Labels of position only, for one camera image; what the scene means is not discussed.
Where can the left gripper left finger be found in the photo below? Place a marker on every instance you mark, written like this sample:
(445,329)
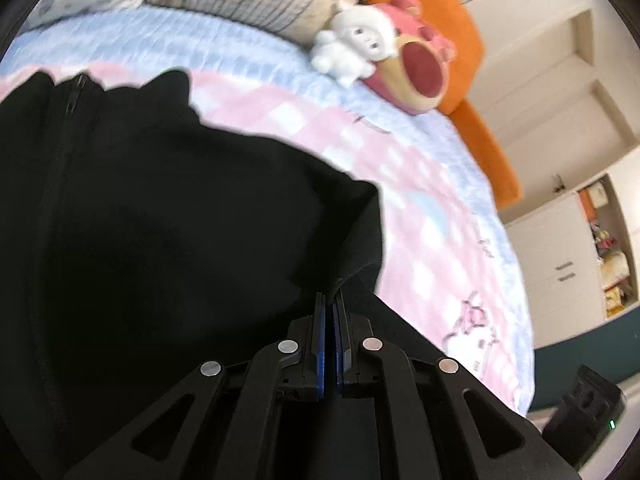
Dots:
(226,416)

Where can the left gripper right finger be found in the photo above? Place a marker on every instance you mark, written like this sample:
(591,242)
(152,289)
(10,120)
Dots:
(434,419)

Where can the black zip jacket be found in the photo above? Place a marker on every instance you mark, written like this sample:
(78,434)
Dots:
(330,436)

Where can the pink Hello Kitty bedsheet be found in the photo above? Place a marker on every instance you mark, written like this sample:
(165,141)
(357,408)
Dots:
(145,225)

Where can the light blue quilted blanket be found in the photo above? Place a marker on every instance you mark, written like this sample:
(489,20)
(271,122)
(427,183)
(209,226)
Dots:
(210,45)

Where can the black charger box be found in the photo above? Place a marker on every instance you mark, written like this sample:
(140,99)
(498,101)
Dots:
(585,417)

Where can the white wardrobe cabinet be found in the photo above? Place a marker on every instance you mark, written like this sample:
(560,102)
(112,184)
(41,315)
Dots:
(579,254)

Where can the pink strawberry bear plush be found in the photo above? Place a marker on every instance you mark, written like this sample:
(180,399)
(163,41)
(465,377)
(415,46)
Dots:
(416,80)

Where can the white sheep plush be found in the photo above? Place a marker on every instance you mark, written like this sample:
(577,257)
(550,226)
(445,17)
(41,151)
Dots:
(357,39)

